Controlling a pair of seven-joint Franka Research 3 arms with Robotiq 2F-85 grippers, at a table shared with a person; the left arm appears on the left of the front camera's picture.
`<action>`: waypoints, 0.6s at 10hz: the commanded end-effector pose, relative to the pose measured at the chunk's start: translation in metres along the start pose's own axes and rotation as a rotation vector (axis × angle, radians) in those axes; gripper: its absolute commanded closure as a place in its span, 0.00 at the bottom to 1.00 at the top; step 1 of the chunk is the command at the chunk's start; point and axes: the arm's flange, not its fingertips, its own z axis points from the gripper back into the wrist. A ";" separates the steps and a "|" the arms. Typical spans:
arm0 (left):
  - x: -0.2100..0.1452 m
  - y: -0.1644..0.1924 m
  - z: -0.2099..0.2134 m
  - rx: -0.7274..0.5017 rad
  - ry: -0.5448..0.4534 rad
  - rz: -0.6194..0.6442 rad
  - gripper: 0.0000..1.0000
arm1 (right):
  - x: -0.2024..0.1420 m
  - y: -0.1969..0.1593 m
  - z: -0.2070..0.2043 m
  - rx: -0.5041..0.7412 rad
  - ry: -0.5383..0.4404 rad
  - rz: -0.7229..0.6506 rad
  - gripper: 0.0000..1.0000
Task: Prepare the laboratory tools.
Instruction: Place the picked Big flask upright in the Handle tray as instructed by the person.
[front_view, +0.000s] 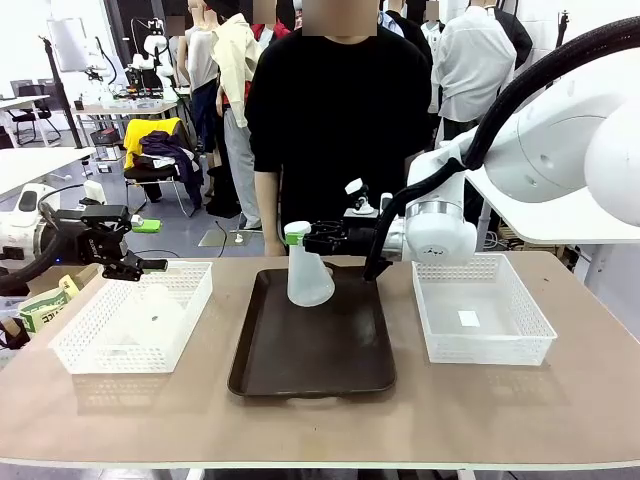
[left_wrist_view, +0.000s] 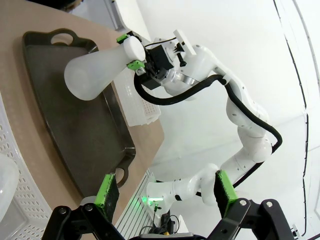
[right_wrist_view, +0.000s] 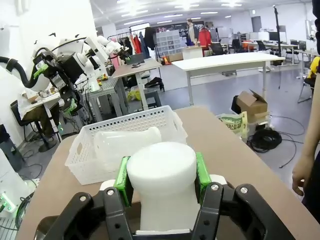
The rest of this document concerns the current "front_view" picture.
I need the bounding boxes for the black jacket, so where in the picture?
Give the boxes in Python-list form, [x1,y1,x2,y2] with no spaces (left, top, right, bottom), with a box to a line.
[494,8,535,71]

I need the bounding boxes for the white plastic conical flask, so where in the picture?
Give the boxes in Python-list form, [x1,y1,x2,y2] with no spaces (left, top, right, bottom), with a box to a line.
[283,220,336,308]

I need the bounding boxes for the arm black cable sleeve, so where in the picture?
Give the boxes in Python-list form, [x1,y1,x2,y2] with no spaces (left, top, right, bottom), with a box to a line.
[363,16,640,282]
[0,199,70,297]

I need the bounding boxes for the white background desk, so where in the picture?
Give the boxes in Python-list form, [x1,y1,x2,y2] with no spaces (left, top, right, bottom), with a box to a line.
[0,94,51,147]

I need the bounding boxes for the person in black shirt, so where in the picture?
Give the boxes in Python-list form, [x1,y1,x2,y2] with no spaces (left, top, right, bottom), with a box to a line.
[244,0,434,259]

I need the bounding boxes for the white perforated plastic basket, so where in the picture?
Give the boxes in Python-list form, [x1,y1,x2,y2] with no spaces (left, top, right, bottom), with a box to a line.
[410,253,559,366]
[48,260,215,375]

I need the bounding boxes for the yellow garment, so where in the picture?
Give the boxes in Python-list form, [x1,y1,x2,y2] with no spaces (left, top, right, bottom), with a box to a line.
[123,117,184,171]

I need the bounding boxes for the white plastic beaker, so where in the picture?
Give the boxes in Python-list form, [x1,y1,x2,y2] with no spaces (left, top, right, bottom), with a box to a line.
[130,283,190,352]

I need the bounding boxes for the green printed cardboard box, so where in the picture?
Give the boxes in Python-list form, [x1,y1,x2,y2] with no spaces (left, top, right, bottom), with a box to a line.
[18,272,84,336]

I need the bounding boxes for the black tripod stand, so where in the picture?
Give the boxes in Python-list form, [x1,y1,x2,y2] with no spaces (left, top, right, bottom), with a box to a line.
[38,34,85,150]
[547,9,572,91]

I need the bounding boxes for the mannequin white tank top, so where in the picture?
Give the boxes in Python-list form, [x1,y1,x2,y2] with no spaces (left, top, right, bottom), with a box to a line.
[177,0,225,216]

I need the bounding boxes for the black office chair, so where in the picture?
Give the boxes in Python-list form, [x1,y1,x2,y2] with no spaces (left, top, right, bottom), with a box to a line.
[8,82,62,146]

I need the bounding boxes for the black metal chair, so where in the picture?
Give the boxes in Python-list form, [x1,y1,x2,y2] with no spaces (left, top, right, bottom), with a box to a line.
[123,164,199,220]

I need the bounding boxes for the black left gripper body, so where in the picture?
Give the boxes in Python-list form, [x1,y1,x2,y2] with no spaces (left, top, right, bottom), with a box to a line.
[73,204,133,266]

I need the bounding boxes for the mannequin cream jacket grey trousers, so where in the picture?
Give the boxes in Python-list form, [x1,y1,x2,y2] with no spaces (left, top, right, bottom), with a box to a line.
[209,0,265,232]

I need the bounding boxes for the person's right forearm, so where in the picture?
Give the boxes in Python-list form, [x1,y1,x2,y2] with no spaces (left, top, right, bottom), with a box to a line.
[253,169,287,249]

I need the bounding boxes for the cluttered wooden background table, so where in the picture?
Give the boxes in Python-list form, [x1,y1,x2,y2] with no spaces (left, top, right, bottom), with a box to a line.
[72,98,181,132]

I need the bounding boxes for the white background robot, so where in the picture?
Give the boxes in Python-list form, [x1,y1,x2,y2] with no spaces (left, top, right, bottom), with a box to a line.
[83,37,119,84]
[129,17,179,102]

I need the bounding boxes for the mannequin red jacket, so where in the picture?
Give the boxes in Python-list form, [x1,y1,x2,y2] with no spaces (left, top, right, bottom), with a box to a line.
[252,19,292,51]

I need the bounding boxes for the background person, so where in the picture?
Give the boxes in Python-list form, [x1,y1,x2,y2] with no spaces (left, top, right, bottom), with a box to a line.
[166,14,192,86]

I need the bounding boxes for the dark clothes pile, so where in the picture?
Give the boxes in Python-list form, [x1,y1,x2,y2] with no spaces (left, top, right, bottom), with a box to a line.
[132,130,205,209]

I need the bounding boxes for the left arm black cable sleeve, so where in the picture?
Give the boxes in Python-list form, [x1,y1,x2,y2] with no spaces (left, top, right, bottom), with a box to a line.
[0,199,70,297]

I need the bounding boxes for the right arm black cable sleeve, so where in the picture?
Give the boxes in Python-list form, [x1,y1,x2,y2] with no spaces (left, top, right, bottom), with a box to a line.
[363,16,640,282]

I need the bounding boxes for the white softbox panel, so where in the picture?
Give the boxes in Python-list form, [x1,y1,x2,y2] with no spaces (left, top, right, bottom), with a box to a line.
[47,17,92,74]

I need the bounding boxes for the dark brown plastic tray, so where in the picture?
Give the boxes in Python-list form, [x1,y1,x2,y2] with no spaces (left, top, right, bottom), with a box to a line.
[227,267,399,400]

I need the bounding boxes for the mannequin white shirt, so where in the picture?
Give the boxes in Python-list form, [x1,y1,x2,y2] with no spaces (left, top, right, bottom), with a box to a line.
[429,3,517,125]

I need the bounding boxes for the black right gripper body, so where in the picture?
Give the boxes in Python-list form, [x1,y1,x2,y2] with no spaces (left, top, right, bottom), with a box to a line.
[342,225,389,258]

